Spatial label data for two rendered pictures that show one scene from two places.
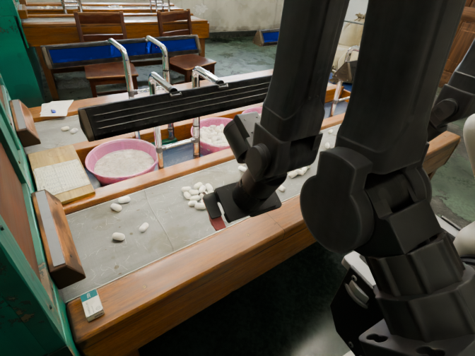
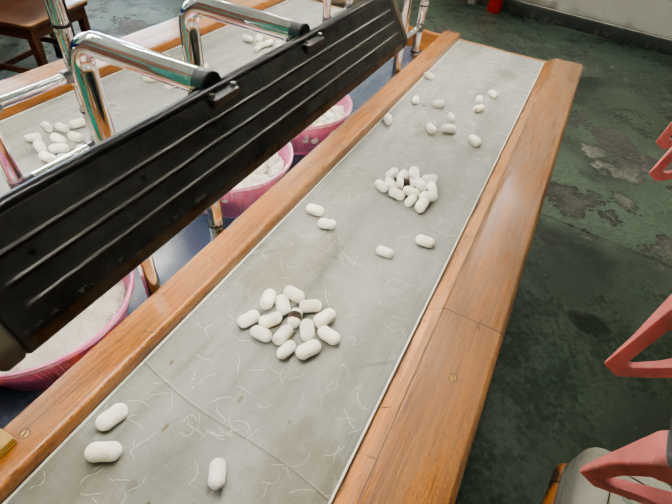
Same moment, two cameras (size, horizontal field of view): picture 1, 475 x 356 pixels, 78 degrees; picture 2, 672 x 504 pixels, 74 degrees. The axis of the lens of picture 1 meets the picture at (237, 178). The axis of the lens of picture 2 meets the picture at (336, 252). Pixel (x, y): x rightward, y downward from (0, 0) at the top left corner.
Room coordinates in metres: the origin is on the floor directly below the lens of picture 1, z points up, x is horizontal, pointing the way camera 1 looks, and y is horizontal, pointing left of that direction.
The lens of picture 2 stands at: (0.39, 0.26, 1.28)
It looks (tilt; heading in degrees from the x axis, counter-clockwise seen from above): 45 degrees down; 331
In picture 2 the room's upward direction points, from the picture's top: 7 degrees clockwise
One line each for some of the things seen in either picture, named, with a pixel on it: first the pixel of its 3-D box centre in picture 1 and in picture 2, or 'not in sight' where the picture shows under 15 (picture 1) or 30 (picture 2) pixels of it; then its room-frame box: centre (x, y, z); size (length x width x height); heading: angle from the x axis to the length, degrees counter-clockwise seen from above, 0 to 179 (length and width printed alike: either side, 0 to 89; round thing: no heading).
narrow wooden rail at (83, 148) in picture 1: (229, 120); not in sight; (1.41, 0.07, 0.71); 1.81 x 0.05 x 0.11; 128
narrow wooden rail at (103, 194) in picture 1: (268, 149); (333, 163); (1.16, -0.13, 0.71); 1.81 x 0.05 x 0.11; 128
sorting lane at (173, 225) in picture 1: (296, 164); (407, 182); (1.02, -0.24, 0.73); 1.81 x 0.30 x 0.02; 128
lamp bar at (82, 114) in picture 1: (197, 99); (262, 94); (0.79, 0.14, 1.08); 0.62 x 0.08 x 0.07; 128
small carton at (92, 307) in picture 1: (92, 304); not in sight; (0.32, 0.30, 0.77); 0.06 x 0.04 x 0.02; 38
